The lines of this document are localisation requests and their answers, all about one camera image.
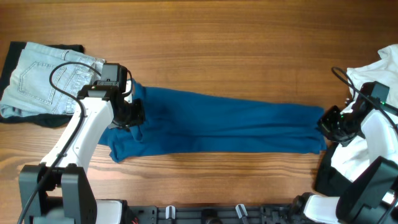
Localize blue t-shirt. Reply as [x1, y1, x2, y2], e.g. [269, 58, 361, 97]
[99, 82, 326, 162]

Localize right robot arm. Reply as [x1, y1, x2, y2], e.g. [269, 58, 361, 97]
[287, 82, 397, 223]

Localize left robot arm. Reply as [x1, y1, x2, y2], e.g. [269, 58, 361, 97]
[18, 63, 145, 223]

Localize white garment pile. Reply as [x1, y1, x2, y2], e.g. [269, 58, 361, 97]
[331, 44, 397, 181]

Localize light blue denim jeans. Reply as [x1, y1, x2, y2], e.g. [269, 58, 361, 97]
[1, 42, 105, 118]

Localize black folded garment left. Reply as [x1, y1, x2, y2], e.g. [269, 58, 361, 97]
[1, 41, 85, 128]

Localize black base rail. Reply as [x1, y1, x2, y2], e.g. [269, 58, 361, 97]
[96, 198, 343, 224]

